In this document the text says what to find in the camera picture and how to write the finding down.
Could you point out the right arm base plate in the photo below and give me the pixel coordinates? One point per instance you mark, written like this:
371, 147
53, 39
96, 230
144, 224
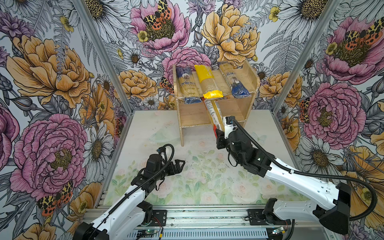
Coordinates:
256, 217

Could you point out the yellow spaghetti bag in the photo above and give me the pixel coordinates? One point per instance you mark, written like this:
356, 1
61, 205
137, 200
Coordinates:
207, 82

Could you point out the small green circuit board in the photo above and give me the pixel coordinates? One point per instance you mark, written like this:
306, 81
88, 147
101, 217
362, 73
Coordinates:
147, 233

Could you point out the red clear spaghetti bag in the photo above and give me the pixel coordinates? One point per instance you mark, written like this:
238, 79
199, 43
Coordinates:
216, 116

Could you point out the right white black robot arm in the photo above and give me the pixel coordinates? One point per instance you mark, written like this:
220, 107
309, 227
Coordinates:
328, 204

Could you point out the aluminium front rail frame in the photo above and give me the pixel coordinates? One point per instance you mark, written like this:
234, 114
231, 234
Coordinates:
227, 223

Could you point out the wooden two-tier shelf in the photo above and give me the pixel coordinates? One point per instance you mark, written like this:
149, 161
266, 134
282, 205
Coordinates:
193, 115

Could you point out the right small circuit board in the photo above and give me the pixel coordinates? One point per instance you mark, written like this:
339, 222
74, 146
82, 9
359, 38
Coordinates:
277, 231

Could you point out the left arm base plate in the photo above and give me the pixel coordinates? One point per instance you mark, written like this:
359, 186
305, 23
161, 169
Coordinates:
155, 218

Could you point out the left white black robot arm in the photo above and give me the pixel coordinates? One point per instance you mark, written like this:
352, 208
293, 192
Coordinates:
131, 210

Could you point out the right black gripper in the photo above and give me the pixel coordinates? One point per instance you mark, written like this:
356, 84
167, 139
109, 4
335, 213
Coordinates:
221, 137

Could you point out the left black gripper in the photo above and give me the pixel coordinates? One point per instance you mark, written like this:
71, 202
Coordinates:
178, 169

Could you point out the blue gold spaghetti bag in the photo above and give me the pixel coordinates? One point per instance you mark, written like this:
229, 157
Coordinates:
238, 90

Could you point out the dark blue spaghetti bag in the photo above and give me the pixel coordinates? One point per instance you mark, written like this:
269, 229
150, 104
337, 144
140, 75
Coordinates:
188, 85

